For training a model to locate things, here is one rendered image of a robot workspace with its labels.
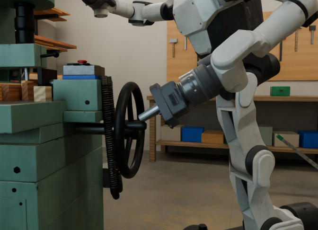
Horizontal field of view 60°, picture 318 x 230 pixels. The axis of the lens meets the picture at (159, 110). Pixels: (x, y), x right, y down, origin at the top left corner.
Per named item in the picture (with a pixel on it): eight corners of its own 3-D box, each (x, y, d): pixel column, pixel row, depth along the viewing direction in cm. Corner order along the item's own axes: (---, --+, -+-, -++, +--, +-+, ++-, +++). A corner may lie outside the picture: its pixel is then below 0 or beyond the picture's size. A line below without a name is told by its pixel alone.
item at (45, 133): (40, 144, 67) (39, 127, 66) (-36, 141, 70) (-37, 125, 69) (100, 123, 106) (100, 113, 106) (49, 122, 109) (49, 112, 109)
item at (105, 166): (112, 188, 109) (112, 168, 109) (83, 186, 111) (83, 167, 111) (119, 181, 118) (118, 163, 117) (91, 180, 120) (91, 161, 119)
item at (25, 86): (28, 100, 78) (27, 83, 78) (22, 100, 78) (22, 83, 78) (58, 98, 94) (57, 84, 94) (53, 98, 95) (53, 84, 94)
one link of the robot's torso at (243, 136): (252, 163, 137) (235, 70, 129) (280, 172, 120) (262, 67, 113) (227, 173, 131) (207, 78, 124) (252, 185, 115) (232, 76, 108)
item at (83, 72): (95, 79, 78) (94, 59, 77) (58, 79, 80) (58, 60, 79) (110, 80, 91) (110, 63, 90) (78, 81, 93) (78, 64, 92)
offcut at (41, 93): (46, 101, 71) (45, 86, 71) (33, 101, 71) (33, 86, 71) (52, 101, 75) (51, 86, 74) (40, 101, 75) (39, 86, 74)
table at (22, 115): (54, 135, 55) (53, 105, 54) (-78, 131, 59) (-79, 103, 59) (131, 111, 114) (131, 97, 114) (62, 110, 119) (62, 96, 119)
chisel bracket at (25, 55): (35, 71, 83) (34, 43, 83) (-7, 72, 85) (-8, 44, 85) (48, 73, 90) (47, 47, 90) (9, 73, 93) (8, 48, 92)
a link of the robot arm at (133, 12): (110, -3, 139) (135, 5, 155) (109, 19, 141) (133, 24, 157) (126, -4, 134) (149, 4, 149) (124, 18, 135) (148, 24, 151)
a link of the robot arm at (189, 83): (175, 130, 74) (215, 109, 72) (166, 127, 65) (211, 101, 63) (155, 91, 78) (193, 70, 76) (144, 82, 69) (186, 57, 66)
